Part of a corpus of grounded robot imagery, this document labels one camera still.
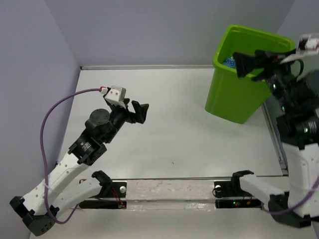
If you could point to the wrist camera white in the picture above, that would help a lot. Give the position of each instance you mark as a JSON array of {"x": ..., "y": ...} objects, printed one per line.
[
  {"x": 114, "y": 95},
  {"x": 308, "y": 46}
]

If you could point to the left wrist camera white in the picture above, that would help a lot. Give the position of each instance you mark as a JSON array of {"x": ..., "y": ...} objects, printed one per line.
[{"x": 114, "y": 95}]

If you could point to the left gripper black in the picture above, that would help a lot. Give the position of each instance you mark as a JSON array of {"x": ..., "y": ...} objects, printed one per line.
[{"x": 140, "y": 110}]

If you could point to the green plastic bin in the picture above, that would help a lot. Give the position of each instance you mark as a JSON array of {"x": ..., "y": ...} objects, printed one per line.
[{"x": 232, "y": 98}]

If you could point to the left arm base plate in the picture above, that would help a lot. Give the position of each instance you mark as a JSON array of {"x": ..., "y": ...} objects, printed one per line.
[{"x": 113, "y": 198}]

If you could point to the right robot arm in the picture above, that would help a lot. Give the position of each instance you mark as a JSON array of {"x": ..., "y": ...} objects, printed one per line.
[{"x": 298, "y": 126}]

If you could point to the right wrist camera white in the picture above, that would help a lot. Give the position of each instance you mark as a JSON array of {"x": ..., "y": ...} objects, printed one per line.
[{"x": 308, "y": 46}]

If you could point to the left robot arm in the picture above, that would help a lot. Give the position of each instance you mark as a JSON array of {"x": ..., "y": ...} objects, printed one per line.
[{"x": 140, "y": 124}]

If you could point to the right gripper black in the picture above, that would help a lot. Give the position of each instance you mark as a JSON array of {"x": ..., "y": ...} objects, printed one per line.
[{"x": 265, "y": 59}]

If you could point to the blue white labelled bottle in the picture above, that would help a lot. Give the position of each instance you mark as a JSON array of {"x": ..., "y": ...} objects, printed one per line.
[{"x": 229, "y": 62}]

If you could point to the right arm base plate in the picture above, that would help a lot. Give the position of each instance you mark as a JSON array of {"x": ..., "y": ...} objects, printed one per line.
[{"x": 226, "y": 197}]

